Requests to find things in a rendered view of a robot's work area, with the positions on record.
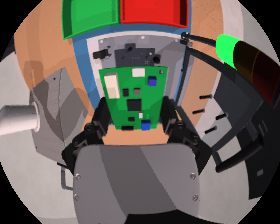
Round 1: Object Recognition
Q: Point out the green bin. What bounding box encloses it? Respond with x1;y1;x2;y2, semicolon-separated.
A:
61;0;121;40

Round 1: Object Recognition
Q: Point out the green circuit board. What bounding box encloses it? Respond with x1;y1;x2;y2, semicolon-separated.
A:
98;66;168;131

